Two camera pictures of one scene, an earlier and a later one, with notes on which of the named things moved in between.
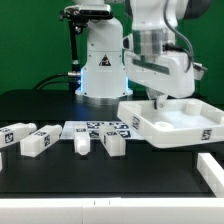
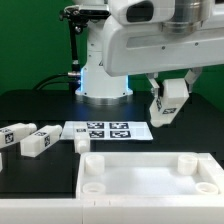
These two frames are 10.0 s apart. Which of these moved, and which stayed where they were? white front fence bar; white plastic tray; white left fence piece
Moved: white plastic tray
Stayed: white front fence bar; white left fence piece
